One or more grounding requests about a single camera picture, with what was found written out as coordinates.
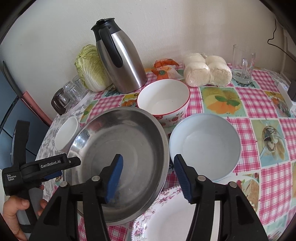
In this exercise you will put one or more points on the floral white plate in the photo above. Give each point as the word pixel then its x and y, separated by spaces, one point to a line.
pixel 168 218

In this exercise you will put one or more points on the white bowl strawberry pattern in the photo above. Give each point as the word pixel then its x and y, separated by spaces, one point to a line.
pixel 167 100

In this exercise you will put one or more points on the upturned drinking glass front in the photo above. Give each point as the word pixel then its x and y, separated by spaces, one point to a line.
pixel 76 93

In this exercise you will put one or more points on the glass coffee pot brown handle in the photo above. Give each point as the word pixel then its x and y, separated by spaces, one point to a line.
pixel 61 101

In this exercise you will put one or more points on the light blue bowl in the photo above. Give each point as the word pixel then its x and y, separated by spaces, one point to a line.
pixel 208 143

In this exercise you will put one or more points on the bag of white buns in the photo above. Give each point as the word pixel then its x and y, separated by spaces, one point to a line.
pixel 201 70

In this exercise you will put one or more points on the upturned drinking glass back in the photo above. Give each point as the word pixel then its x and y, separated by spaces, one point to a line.
pixel 78 82

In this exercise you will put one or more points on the large steel basin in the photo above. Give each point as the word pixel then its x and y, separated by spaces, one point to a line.
pixel 134 145

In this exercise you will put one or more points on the upturned drinking glass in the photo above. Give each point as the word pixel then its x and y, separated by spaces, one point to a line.
pixel 76 93
pixel 68 86
pixel 78 82

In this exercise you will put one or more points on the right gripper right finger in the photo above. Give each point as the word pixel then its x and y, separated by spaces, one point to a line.
pixel 237 218

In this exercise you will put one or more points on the floral grey white cloth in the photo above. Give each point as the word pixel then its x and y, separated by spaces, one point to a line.
pixel 47 148

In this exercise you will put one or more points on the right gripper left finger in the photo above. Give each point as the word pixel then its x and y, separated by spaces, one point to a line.
pixel 59 219

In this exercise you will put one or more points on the orange snack packet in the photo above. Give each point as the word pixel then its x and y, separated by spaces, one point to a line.
pixel 166 69

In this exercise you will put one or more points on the black power adapter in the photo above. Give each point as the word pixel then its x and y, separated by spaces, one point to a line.
pixel 292 90

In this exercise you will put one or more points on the white power strip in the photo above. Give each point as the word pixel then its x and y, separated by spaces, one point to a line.
pixel 283 91

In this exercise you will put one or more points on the pink checkered tablecloth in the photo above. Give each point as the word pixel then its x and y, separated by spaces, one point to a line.
pixel 267 134

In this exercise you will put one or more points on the napa cabbage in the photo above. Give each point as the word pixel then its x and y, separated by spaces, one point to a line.
pixel 91 70

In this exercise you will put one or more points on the small white square bowl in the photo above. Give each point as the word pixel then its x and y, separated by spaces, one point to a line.
pixel 67 134

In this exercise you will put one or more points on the pink board by fridge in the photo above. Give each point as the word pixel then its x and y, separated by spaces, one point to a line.
pixel 32 105

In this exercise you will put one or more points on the steel thermos jug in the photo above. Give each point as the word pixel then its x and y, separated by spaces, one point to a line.
pixel 119 56

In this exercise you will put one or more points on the clear glass mug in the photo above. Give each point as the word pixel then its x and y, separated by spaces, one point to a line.
pixel 243 59

